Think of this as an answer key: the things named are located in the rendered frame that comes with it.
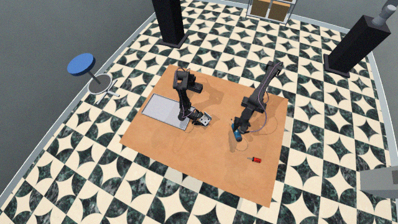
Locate blue electric screwdriver barrel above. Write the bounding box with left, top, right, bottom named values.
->
left=231, top=120, right=242, bottom=142

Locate red screwdriver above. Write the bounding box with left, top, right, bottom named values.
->
left=252, top=157, right=261, bottom=163

